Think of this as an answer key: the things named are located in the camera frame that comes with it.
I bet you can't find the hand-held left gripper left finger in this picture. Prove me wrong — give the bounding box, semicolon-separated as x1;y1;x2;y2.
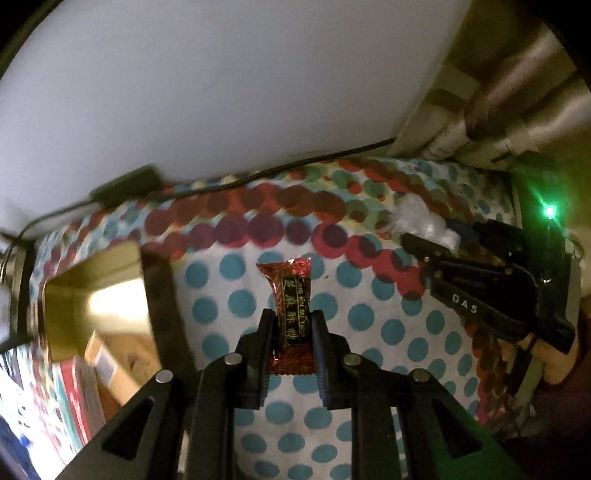
55;308;278;480

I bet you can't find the red candy packet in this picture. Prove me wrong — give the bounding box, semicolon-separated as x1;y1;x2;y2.
256;257;319;377

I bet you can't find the white plastic bag bundle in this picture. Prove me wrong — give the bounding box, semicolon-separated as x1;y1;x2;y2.
383;194;462;254

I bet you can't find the black power adapter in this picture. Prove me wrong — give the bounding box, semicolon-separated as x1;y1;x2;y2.
92;166;160;209

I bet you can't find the dark metal stand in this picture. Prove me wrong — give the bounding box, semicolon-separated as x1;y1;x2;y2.
0;231;33;356

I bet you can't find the white blue printed cloth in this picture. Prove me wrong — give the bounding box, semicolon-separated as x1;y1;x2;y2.
0;355;61;480

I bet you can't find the yellow medicine box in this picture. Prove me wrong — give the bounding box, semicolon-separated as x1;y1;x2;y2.
84;332;160;407

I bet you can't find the brown box with gold lining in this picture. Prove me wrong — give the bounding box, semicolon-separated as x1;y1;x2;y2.
39;242;201;446

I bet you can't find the red white medicine box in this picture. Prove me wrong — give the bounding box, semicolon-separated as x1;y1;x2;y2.
51;360;112;448

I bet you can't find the beige leaf print pillow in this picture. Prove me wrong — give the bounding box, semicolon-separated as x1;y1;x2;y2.
390;0;591;169

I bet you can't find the person's right hand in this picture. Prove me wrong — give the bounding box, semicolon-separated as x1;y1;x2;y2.
540;339;583;386

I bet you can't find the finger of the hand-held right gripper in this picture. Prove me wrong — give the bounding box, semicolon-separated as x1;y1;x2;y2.
401;233;511;281
454;220;526;265

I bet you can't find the polka dot bed sheet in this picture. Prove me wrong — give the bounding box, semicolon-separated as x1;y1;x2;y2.
0;154;546;480

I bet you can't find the black cable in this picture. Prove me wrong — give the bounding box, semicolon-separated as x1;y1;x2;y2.
18;136;399;241

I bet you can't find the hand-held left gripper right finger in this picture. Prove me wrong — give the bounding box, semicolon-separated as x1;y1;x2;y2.
309;310;527;480

